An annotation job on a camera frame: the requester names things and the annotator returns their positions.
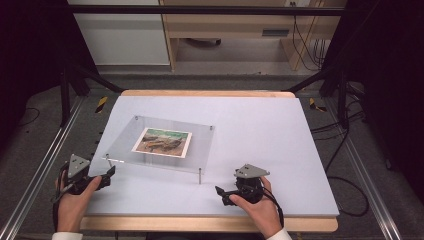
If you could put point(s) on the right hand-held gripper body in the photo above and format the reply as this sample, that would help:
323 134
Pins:
250 186

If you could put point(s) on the black horizontal frame bar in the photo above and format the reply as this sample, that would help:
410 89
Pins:
200 10

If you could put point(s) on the person's right hand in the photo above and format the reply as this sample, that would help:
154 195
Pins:
261 213

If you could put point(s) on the clear acrylic photo frame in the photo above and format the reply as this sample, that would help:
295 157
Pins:
160 145

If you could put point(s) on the person's right white sleeve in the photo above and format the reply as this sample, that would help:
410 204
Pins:
280 235

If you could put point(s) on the aluminium floor rail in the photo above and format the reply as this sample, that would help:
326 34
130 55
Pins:
46 156
360 156

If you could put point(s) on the black curtain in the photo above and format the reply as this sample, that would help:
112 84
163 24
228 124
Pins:
33 50
386 66

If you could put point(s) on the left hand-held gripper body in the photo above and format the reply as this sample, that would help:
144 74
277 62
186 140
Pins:
76 166

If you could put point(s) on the painting print photo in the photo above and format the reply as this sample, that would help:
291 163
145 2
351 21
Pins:
162 142

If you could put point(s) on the white table mat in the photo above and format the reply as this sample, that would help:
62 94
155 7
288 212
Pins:
266 143

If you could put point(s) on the white cabinet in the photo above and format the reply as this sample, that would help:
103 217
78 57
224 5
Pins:
123 36

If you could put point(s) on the wooden desk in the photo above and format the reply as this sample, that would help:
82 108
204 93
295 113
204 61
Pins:
233 23

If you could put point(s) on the person's white sleeve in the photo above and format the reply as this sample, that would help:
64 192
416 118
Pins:
67 236
280 235

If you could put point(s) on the person's left hand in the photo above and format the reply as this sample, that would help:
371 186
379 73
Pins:
74 206

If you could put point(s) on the person's left white sleeve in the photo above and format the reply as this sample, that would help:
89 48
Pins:
67 236

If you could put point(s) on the yellow black hazard tape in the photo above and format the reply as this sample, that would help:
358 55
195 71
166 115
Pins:
101 104
315 105

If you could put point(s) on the black metal stand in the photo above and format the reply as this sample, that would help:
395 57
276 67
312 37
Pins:
71 83
333 83

